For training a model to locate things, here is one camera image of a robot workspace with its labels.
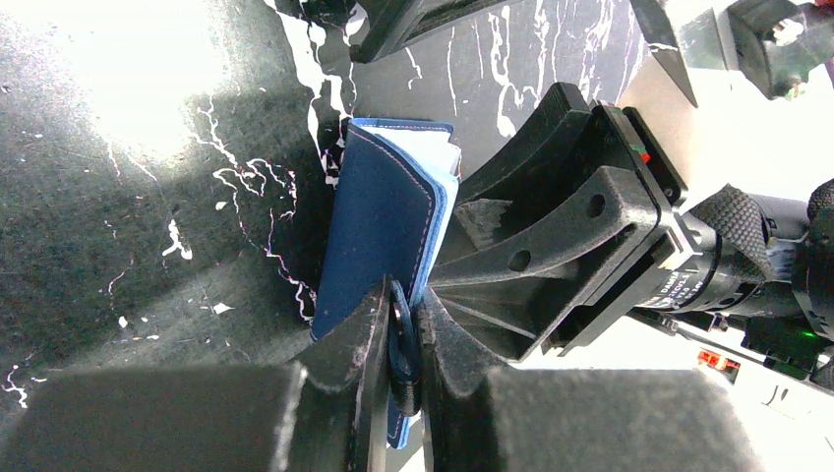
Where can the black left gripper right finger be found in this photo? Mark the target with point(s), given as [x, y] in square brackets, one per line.
[482, 414]

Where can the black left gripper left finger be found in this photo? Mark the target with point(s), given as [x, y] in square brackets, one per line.
[325, 410]

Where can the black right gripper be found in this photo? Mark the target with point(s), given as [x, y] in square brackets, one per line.
[620, 227]

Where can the blue leather card holder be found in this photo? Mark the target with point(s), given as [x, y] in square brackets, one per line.
[393, 202]

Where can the black card box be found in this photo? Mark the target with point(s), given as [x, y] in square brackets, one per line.
[372, 30]

